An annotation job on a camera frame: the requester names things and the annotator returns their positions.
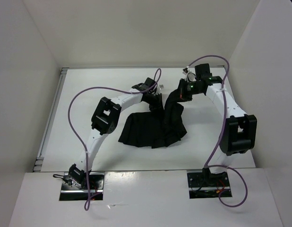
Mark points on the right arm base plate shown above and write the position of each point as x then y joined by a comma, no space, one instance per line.
204,184

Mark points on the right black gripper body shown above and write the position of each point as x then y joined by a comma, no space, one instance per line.
187,89

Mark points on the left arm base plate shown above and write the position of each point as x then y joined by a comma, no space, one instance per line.
69,192

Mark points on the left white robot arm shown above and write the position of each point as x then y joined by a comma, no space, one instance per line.
104,121

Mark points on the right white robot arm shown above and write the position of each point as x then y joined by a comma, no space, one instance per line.
238,131

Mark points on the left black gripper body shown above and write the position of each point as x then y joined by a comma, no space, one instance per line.
149,99

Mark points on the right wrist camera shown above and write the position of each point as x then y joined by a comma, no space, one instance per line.
189,75

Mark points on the black pleated skirt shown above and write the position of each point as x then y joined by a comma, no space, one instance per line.
158,128

